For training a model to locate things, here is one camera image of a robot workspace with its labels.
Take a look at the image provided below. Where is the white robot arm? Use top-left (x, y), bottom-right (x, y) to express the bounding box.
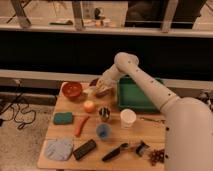
top-left (97, 52), bottom-right (213, 171)

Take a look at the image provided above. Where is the purple bowl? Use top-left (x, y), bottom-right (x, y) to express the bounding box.
top-left (89, 78), bottom-right (114, 98)

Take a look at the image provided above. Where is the red bowl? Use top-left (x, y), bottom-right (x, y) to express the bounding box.
top-left (62, 82), bottom-right (83, 98)

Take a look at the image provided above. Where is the green plastic tray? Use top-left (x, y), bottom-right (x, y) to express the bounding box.
top-left (117, 77), bottom-right (158, 113)

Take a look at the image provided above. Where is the orange apple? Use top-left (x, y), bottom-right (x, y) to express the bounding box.
top-left (83, 100), bottom-right (95, 113)

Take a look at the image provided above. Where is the white paper cup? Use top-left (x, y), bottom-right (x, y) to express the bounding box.
top-left (120, 109), bottom-right (136, 128)

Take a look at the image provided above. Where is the blue plastic cup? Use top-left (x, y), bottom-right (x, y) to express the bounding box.
top-left (96, 123), bottom-right (111, 140)

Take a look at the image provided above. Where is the teal sponge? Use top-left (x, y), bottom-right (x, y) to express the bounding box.
top-left (53, 112), bottom-right (73, 125)

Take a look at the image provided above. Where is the black rectangular block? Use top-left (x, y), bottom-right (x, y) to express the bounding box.
top-left (73, 139), bottom-right (97, 160)

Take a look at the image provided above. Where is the black dish brush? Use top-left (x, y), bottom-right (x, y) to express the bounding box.
top-left (121, 140), bottom-right (151, 157)

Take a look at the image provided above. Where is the light blue cloth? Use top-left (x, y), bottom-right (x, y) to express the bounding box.
top-left (44, 138), bottom-right (73, 161)

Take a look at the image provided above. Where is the dark grape bunch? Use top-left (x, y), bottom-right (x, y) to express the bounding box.
top-left (149, 149), bottom-right (164, 166)

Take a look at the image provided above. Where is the black floor cable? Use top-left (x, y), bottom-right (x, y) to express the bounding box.
top-left (0, 79), bottom-right (37, 131)

